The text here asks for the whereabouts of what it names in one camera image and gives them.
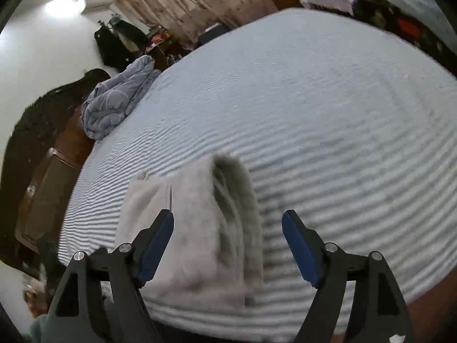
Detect light grey fleece pants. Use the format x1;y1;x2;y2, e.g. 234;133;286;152
115;153;263;310

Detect dark wooden headboard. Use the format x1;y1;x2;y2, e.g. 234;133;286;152
1;68;110;272

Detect grey white striped bed sheet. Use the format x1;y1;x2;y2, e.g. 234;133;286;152
58;9;456;342

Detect folded grey blue quilt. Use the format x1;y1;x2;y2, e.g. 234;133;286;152
81;55;160;141

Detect white wall air conditioner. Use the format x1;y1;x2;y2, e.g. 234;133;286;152
77;0;114;14

